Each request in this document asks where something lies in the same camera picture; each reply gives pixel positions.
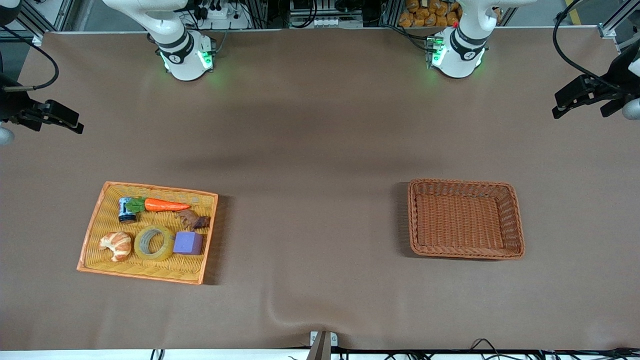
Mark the yellow clear tape roll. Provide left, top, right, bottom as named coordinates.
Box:
left=133, top=224, right=177, bottom=262

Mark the yellow orange wicker tray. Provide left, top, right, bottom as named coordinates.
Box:
left=76, top=181, right=219, bottom=286

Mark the small blue can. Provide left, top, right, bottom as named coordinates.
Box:
left=118, top=197, right=138, bottom=224

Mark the orange toy carrot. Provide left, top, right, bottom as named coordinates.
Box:
left=125, top=197, right=191, bottom=214

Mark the toy croissant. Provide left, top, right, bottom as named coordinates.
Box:
left=98, top=231, right=133, bottom=263

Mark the brown toy animal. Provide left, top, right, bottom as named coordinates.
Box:
left=175, top=209, right=211, bottom=232

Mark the brown wicker basket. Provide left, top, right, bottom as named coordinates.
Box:
left=407, top=178, right=526, bottom=261

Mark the purple foam block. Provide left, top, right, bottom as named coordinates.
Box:
left=173, top=231, right=205, bottom=256

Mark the pile of orange buns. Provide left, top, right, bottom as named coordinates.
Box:
left=398, top=0, right=463, bottom=28

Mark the white power strip with plugs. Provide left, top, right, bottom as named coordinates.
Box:
left=196, top=0, right=252, bottom=30

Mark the white socket strip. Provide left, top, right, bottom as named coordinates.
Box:
left=312, top=16, right=364, bottom=29

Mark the brown table cover sheet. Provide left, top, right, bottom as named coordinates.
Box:
left=0, top=27, right=640, bottom=351

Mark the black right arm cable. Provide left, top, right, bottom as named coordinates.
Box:
left=0, top=25, right=60, bottom=92

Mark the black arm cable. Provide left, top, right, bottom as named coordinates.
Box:
left=552, top=0, right=621, bottom=89
left=0, top=25, right=60, bottom=92

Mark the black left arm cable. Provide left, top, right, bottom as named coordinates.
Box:
left=552, top=0, right=621, bottom=89

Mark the aluminium frame profile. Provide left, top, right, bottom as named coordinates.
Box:
left=12, top=0, right=76, bottom=47
left=597, top=0, right=640, bottom=53

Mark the black floor cable bundle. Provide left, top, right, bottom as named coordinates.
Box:
left=345, top=338, right=640, bottom=360

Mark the grey metal clamp bracket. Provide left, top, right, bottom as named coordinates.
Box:
left=309, top=330, right=339, bottom=360

